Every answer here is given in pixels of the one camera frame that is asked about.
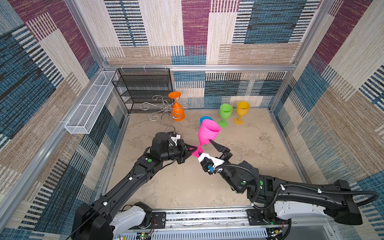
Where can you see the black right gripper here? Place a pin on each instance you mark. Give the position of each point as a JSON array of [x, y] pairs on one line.
[[222, 149]]

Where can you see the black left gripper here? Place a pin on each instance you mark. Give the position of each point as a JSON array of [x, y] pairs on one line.
[[184, 154]]

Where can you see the pink plastic wine glass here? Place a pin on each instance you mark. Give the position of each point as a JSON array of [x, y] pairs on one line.
[[209, 130]]

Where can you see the blue plastic wine glass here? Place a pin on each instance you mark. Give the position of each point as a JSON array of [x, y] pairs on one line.
[[202, 119]]

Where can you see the orange plastic wine glass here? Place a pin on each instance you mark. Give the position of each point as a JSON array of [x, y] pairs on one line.
[[177, 110]]

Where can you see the green plastic wine glass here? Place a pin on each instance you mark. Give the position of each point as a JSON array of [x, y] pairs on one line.
[[225, 113]]

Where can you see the yellow plastic wine glass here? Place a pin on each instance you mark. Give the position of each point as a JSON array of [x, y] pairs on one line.
[[242, 110]]

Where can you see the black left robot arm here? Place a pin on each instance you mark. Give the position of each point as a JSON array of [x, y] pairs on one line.
[[102, 220]]

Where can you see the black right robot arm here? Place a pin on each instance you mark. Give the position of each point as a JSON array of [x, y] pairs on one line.
[[279, 199]]

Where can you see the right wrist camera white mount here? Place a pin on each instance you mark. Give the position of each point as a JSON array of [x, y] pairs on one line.
[[209, 163]]

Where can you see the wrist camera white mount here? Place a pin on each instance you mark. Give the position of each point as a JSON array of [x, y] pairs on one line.
[[174, 139], [209, 163]]

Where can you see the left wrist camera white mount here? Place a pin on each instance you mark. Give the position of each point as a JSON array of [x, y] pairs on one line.
[[174, 139]]

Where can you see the chrome wire wine glass rack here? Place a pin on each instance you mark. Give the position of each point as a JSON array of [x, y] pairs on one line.
[[162, 109]]

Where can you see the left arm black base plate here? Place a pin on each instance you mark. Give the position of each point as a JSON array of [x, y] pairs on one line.
[[156, 220]]

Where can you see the black wire shelf rack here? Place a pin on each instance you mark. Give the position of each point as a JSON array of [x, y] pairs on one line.
[[136, 86]]

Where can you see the aluminium front rail frame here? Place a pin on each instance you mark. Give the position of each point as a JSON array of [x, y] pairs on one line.
[[230, 224]]

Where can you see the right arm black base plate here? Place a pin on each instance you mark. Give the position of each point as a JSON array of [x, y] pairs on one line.
[[264, 218]]

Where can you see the white wire mesh basket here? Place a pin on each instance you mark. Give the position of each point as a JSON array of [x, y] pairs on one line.
[[89, 109]]

